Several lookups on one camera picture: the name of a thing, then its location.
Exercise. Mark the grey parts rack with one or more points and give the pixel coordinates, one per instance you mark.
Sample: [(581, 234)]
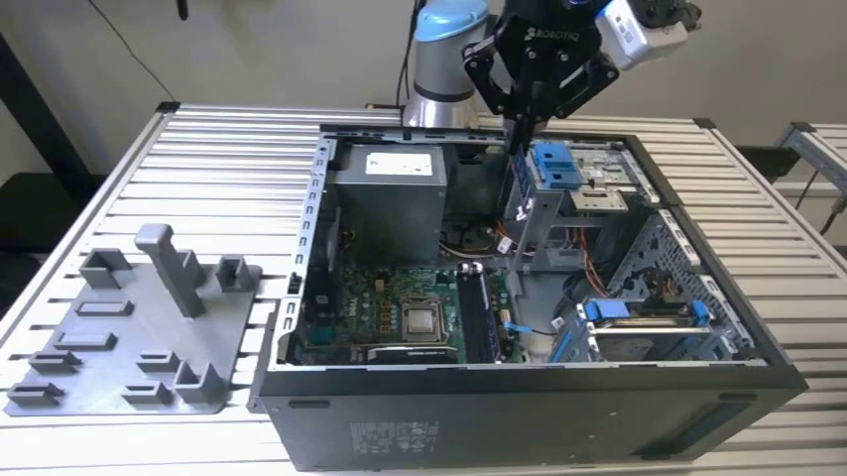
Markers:
[(153, 337)]

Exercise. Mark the black table corner cap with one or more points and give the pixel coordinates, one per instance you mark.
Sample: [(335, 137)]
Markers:
[(167, 106), (706, 124)]

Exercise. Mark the black RAM slot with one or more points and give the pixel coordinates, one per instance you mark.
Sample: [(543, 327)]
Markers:
[(469, 317)]

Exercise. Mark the grey power supply unit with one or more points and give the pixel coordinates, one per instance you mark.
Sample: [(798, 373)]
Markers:
[(387, 218)]

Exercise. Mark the silver disk bay cage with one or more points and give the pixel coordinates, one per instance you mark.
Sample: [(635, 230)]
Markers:
[(567, 347)]

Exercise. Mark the green motherboard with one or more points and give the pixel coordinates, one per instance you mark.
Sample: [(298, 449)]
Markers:
[(371, 287)]

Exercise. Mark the CPU socket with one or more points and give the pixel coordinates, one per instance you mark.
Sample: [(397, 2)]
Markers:
[(421, 300)]

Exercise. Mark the black hanging plug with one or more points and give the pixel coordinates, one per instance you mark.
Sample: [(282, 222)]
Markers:
[(182, 9)]

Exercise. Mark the black graphics card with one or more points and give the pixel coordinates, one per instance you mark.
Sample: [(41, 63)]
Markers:
[(410, 355)]

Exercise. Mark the black PC case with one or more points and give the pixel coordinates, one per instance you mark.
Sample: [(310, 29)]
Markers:
[(463, 426)]

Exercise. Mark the dark round plastic mount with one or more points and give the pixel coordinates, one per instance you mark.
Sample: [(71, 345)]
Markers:
[(478, 240)]

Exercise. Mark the silver drive bay cage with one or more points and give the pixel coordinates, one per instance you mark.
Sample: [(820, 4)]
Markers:
[(595, 198)]

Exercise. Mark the blue plastic drive latch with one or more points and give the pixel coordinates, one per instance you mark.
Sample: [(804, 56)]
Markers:
[(557, 163)]

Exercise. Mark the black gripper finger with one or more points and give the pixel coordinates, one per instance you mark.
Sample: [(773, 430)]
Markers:
[(490, 84), (582, 94)]

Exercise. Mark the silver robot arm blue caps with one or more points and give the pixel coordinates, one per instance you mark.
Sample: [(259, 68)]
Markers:
[(437, 69)]

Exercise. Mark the hard disk in blue carrier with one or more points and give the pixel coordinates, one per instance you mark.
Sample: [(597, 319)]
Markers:
[(606, 310)]

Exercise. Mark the black box beside table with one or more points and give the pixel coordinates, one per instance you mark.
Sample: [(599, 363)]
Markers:
[(768, 163)]

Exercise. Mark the silver CPU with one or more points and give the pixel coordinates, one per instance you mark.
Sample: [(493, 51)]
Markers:
[(422, 324)]

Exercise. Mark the aluminium slat side table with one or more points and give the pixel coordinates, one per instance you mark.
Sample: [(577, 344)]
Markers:
[(817, 149)]

